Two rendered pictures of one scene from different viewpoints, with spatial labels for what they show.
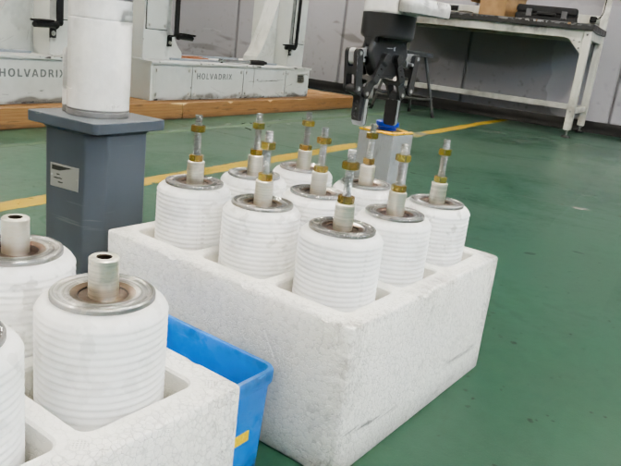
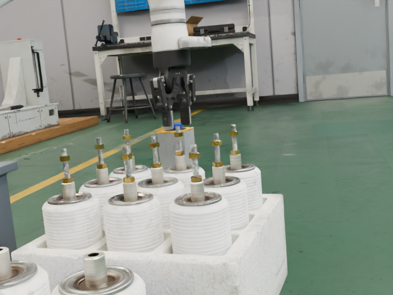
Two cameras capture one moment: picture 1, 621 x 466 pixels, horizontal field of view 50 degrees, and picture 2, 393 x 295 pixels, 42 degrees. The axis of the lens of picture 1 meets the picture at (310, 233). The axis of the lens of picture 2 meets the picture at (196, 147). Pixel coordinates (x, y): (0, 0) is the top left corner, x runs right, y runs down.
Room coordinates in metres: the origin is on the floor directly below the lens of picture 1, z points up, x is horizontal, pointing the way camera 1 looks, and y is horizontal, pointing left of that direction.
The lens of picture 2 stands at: (-0.06, 0.17, 0.46)
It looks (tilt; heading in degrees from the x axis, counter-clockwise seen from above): 9 degrees down; 345
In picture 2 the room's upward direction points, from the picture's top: 5 degrees counter-clockwise
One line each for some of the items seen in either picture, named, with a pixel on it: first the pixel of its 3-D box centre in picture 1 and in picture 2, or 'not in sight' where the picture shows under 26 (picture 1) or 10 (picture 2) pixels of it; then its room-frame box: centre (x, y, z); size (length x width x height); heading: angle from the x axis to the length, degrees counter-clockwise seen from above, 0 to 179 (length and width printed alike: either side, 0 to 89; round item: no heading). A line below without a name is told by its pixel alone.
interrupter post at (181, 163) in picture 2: (366, 176); (181, 163); (0.97, -0.07, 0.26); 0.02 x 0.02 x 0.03
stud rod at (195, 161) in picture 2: (347, 183); (195, 167); (0.71, -0.03, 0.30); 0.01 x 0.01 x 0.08
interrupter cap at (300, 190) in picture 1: (317, 192); (158, 182); (0.87, 0.00, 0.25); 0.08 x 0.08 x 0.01
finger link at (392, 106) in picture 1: (391, 112); (185, 116); (1.00, -0.10, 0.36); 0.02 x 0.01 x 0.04; 45
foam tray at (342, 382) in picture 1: (305, 302); (166, 264); (0.87, -0.01, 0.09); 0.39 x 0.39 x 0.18; 55
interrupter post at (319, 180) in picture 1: (319, 183); (157, 175); (0.87, 0.00, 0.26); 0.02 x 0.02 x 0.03
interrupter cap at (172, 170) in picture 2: (365, 184); (181, 169); (0.97, -0.07, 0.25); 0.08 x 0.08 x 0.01
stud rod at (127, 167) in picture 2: (266, 162); (127, 168); (0.78, 0.06, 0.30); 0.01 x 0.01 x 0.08
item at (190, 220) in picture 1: (189, 248); (76, 249); (0.85, 0.16, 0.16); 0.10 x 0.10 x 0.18
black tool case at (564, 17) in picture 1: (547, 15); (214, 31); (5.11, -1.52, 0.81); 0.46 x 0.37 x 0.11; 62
